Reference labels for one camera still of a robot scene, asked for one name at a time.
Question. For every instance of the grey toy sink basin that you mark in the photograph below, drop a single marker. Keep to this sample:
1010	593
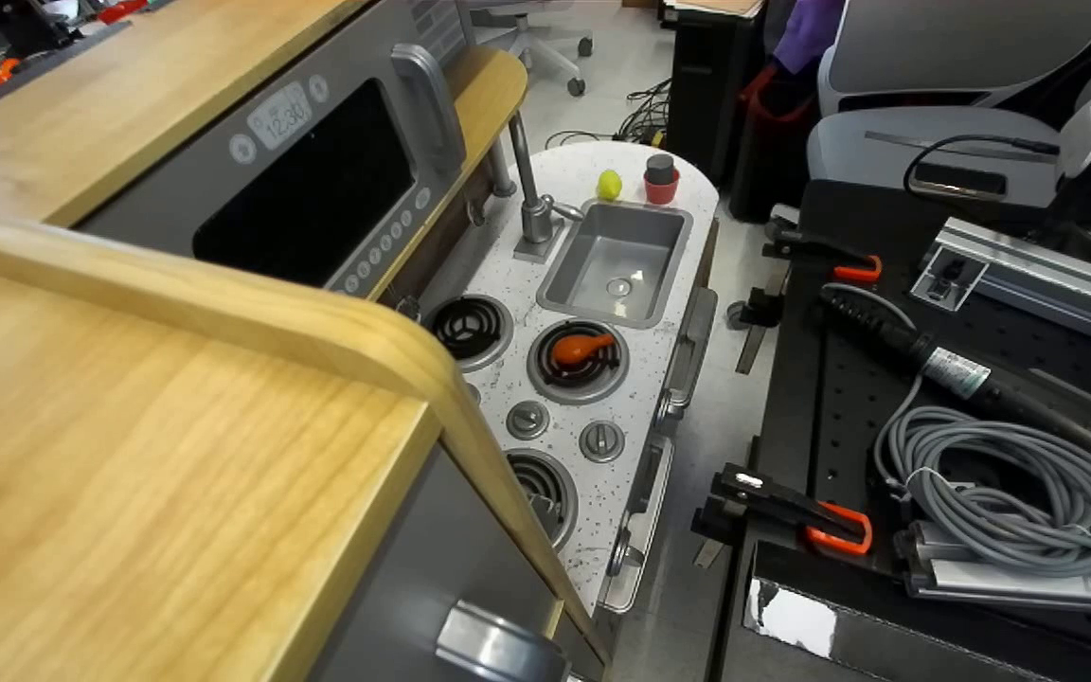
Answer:
611	263

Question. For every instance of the grey stove knob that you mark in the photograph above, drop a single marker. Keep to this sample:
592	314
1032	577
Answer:
529	419
601	440

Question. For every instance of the grey toy faucet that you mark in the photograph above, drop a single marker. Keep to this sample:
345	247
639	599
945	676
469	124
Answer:
529	193

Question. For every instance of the red cup with black lid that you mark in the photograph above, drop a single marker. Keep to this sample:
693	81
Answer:
662	184

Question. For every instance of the small black clamp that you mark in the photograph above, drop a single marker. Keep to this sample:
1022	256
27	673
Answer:
758	309

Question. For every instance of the grey toy cabinet door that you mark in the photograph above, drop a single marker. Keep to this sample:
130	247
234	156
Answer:
443	569

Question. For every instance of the office chair wheel base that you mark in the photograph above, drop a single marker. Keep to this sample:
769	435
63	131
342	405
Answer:
547	51

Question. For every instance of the black computer tower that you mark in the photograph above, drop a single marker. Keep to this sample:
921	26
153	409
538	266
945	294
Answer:
711	90

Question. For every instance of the white label sticker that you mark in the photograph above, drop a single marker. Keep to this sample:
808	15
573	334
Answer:
794	619

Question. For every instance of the purple cloth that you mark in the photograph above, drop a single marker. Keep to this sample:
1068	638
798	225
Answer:
803	31

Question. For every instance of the curved wooden kitchen side panel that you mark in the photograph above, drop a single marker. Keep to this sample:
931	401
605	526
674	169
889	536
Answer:
130	478

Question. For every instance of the wooden toy kitchen hutch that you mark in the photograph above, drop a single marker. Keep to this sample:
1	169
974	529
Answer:
130	100

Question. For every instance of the white and grey bar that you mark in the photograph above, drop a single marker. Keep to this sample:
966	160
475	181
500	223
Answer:
1025	582

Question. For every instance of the aluminium extrusion rail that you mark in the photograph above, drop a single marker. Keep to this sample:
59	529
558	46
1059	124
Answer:
1039	270

